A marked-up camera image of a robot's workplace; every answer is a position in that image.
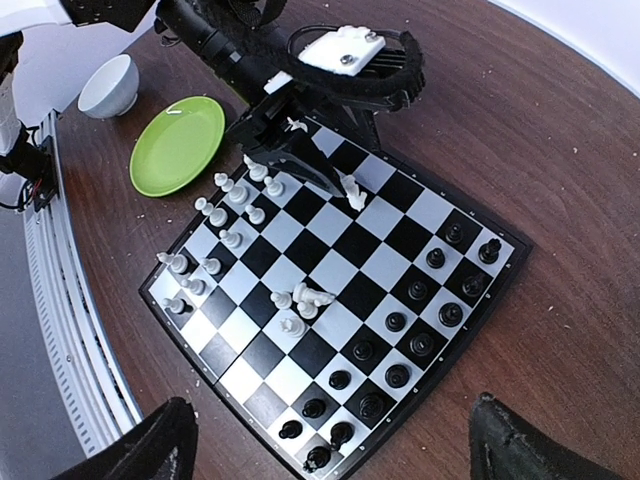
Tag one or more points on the black chess bishop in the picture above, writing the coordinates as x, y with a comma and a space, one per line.
450, 314

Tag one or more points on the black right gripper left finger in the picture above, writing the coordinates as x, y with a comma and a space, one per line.
162, 446

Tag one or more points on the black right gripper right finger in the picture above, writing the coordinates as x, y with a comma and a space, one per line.
503, 445

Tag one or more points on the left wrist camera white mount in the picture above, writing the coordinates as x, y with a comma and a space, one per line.
345, 51

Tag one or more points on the white chess queen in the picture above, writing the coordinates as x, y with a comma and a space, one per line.
217, 216

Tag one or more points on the lime green plate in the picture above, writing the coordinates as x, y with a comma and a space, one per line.
176, 146

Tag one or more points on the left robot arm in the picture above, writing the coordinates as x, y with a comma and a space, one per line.
254, 77

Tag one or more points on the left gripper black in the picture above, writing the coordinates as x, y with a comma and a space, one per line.
274, 133

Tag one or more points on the white chess king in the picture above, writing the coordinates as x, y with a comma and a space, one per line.
237, 194

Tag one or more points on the white chess knight lying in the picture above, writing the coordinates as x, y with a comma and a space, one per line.
355, 196

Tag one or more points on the aluminium front rail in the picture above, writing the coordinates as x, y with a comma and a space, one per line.
94, 391

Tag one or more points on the white bowl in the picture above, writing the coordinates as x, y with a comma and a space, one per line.
112, 90

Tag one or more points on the black and white chessboard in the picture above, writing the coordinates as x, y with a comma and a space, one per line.
320, 304

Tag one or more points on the black chess king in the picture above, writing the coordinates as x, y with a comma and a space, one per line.
372, 406

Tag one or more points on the white chess bishop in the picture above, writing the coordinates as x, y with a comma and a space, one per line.
177, 263

